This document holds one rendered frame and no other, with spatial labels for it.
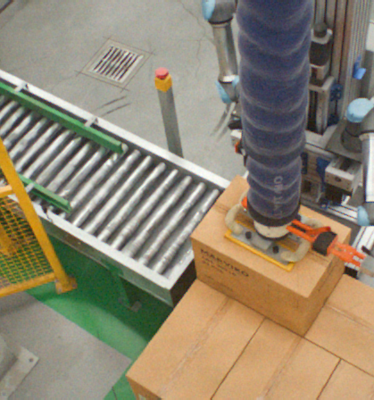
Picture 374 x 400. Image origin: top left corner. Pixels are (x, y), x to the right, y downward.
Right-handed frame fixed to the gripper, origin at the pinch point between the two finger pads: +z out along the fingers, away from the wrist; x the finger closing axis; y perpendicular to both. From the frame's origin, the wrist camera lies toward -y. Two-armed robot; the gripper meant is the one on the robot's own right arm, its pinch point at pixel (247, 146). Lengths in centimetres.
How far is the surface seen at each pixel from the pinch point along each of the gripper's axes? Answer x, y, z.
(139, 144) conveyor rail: 2, -75, 48
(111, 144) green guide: -8, -87, 45
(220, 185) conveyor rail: 2, -21, 48
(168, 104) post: 19, -64, 24
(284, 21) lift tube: -35, 39, -120
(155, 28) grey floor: 131, -170, 106
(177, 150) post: 20, -64, 65
